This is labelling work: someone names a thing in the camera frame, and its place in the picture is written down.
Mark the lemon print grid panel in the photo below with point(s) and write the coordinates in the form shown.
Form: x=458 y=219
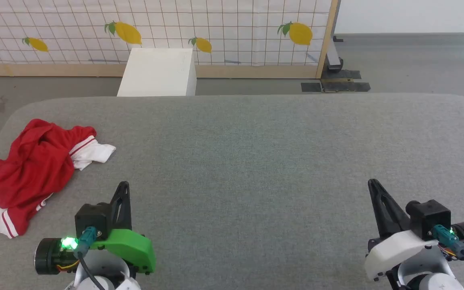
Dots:
x=236 y=24
x=256 y=71

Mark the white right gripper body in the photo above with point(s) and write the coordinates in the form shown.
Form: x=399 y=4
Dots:
x=397 y=249

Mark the red and white garment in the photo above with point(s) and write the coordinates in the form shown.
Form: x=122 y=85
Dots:
x=30 y=169

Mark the white box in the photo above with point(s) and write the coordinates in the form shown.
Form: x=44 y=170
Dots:
x=159 y=72

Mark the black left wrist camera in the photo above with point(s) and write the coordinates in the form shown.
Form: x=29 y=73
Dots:
x=93 y=219

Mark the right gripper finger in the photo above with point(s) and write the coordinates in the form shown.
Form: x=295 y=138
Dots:
x=389 y=217

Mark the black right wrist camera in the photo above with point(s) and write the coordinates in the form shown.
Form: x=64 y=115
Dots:
x=429 y=219

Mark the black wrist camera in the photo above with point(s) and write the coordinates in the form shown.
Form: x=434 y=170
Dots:
x=429 y=219
x=93 y=219

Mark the black floor tape patch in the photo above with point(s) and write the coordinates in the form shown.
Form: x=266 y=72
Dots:
x=336 y=85

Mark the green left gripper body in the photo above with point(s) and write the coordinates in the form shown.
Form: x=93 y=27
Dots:
x=131 y=247

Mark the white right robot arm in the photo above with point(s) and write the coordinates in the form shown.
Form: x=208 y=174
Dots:
x=429 y=274

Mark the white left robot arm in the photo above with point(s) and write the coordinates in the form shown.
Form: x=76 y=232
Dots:
x=103 y=278

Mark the grey metal partition foot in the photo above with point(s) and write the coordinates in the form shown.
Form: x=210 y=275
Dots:
x=332 y=56

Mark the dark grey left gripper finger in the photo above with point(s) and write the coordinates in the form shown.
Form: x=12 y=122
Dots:
x=125 y=213

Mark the grey fabric sofa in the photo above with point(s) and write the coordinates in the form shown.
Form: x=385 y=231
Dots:
x=256 y=169

